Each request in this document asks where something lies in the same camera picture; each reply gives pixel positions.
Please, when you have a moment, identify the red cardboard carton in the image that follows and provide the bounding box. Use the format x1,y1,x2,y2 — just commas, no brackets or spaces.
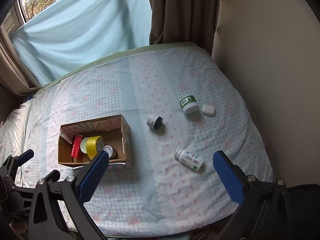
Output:
71,134,84,159

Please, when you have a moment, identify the yellow packing tape roll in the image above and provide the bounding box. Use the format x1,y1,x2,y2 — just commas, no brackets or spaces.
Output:
87,136,105,160

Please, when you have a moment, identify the white pill bottle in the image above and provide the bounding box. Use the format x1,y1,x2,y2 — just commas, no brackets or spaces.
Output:
174,148,204,171

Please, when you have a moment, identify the white earbuds case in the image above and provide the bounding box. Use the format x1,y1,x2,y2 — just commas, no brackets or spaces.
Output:
202,105,216,116

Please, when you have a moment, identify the green labelled white jar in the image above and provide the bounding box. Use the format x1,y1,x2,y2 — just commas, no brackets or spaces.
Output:
179,95,200,115

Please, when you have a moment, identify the black and white small jar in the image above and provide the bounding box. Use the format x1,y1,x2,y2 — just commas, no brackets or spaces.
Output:
146,114,163,130

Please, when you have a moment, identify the pale green lidded jar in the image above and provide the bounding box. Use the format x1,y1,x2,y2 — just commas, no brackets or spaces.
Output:
80,138,88,154

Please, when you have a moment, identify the silver lidded brown jar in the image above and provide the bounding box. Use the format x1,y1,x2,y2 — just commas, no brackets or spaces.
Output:
103,145,117,159

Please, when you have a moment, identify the beige left curtain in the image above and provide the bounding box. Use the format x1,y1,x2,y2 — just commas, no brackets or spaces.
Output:
1,25,41,97

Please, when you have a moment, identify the open cardboard box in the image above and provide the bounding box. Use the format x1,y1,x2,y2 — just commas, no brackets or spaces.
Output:
57,114,132,170

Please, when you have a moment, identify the checked floral bed sheet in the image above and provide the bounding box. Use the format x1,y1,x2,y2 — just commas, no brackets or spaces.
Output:
1,44,272,237

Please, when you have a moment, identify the light blue hanging cloth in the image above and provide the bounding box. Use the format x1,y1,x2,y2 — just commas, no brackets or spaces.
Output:
10,0,151,85

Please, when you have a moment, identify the brown right curtain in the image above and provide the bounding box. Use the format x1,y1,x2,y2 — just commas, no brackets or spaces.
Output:
149,0,221,54

